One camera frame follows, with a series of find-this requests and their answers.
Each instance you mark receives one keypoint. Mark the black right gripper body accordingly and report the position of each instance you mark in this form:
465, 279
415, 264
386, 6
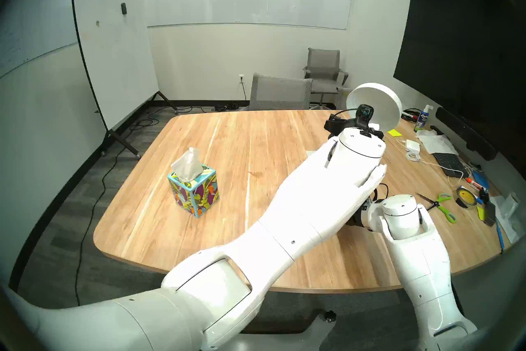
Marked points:
358, 217

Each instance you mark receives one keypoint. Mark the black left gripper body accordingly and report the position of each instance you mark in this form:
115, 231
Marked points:
339, 125

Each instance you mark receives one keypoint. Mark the white pedal trash can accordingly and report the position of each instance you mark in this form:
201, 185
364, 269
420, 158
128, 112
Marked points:
382, 101

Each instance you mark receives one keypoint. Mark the colourful patterned tissue box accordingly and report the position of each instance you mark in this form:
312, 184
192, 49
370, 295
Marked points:
195, 194

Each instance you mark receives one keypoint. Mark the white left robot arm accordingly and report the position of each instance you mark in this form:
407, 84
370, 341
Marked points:
296, 222

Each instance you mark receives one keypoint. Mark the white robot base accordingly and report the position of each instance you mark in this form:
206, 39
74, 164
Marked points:
296, 342

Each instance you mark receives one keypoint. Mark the white facial tissue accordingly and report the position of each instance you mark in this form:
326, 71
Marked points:
188, 165

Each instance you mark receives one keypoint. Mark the grey mesh office chair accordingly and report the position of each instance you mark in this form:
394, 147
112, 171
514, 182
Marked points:
342, 97
279, 93

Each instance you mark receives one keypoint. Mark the table power outlet plate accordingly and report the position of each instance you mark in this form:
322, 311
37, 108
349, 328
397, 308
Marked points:
310, 152

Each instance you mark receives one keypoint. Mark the yellow sticky note pad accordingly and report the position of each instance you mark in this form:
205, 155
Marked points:
395, 133

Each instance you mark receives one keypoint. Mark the grey office chair with armrests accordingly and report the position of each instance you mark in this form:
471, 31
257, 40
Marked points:
324, 66

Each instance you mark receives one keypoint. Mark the red whiteboard marker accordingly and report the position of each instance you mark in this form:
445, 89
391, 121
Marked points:
411, 112

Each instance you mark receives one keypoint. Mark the whiteboard cleaner spray bottle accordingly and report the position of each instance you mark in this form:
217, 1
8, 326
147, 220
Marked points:
422, 122

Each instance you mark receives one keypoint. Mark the crumpled white paper towel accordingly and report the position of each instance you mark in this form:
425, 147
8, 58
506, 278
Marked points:
437, 142

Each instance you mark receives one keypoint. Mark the black keyboard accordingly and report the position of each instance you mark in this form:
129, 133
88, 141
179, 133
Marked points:
450, 163

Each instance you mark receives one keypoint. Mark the clear tape roll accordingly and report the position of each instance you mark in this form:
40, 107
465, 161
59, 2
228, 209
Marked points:
472, 201

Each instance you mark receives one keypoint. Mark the orange white marker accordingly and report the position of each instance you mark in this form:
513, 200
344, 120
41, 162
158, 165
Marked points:
472, 182

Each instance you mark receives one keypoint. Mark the black video bar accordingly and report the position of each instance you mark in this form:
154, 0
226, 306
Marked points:
464, 132

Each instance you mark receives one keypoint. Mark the blue packet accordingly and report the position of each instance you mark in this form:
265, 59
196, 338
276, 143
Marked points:
481, 180

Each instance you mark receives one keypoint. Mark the black and yellow box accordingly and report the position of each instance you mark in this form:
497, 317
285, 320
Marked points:
488, 215

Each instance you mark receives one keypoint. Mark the blue pen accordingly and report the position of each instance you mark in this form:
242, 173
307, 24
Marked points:
499, 235

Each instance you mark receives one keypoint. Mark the large black TV screen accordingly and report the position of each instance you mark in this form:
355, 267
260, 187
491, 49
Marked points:
460, 46

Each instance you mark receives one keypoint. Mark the white plastic cup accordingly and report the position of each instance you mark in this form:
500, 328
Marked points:
511, 204

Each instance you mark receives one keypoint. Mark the rolling whiteboard on stand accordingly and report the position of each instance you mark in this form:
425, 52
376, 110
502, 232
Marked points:
115, 50

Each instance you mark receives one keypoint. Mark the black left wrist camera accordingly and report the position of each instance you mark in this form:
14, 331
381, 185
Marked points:
365, 113

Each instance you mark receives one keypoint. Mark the side wall whiteboard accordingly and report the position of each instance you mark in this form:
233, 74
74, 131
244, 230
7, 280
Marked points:
24, 46

